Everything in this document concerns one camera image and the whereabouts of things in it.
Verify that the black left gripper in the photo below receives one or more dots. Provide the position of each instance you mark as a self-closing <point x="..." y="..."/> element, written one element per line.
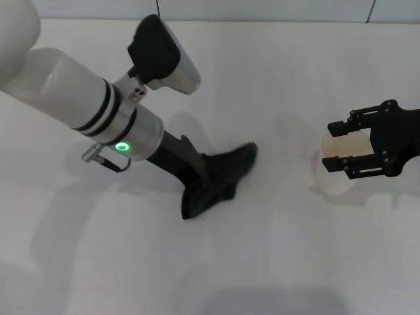
<point x="177" y="157"/>

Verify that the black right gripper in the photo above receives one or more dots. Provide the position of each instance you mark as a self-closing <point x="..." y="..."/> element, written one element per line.
<point x="393" y="138"/>

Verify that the white paper cup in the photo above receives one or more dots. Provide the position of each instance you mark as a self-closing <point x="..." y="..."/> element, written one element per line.
<point x="348" y="146"/>

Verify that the dark blue rag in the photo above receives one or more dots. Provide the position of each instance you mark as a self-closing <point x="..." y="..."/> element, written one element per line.
<point x="223" y="177"/>

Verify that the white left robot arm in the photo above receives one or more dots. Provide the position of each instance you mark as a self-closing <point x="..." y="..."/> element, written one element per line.
<point x="65" y="92"/>

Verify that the left wrist camera housing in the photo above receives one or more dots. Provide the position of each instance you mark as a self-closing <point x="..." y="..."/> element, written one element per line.
<point x="164" y="55"/>

